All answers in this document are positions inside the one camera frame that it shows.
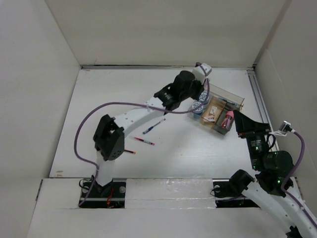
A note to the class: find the blue ballpoint pen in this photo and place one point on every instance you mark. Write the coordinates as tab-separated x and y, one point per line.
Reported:
153	126

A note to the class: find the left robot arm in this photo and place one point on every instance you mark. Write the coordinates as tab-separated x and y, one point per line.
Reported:
109	137

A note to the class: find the red gel pen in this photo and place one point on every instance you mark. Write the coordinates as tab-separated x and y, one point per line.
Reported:
144	141

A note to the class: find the clear desk organizer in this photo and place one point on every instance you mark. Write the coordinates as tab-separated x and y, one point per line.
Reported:
224	101

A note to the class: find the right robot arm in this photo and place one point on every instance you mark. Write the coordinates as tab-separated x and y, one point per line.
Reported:
272	188

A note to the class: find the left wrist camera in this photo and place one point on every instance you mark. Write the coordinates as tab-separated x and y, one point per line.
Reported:
201	71

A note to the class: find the blue white round tub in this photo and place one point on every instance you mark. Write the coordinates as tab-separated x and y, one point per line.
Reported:
204	98
197	110

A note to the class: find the white eraser box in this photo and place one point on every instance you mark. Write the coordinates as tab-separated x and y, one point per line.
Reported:
213	110

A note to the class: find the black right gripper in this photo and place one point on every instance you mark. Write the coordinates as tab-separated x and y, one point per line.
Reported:
245	126

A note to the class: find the orange red pen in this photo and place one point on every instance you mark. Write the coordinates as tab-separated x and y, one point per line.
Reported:
130	152

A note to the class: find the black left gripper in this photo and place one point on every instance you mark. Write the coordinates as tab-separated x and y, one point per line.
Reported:
199	89

